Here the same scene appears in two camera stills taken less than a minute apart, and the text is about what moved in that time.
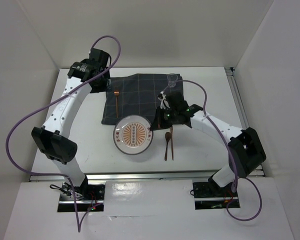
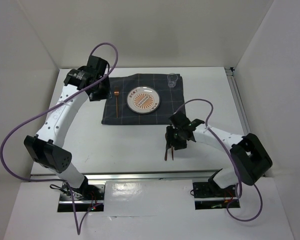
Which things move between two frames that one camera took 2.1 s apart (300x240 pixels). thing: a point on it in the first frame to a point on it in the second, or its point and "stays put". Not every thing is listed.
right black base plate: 208,195 stays put
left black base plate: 87,196 stays put
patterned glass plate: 133,135 to 143,100
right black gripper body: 166,117 to 175,138
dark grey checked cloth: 136,94 stays put
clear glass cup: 172,77 stays put
